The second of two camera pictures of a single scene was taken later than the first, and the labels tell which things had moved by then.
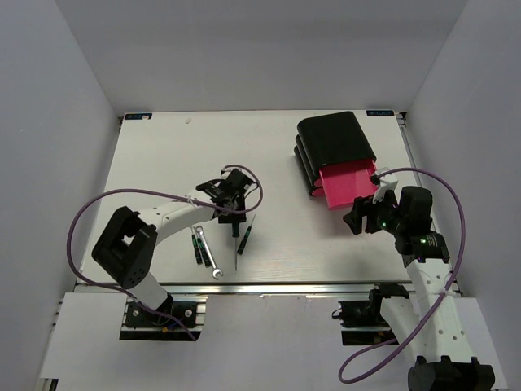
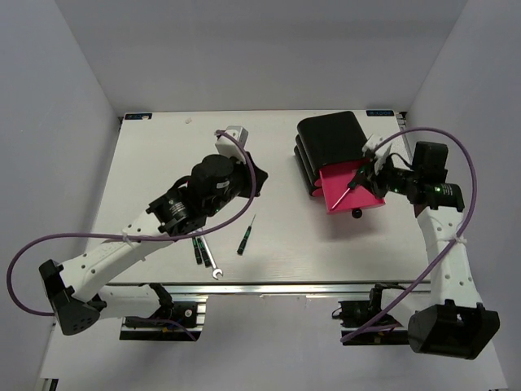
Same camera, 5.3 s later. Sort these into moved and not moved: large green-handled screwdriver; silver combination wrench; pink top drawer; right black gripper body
Moved: large green-handled screwdriver; right black gripper body
Not moved: silver combination wrench; pink top drawer
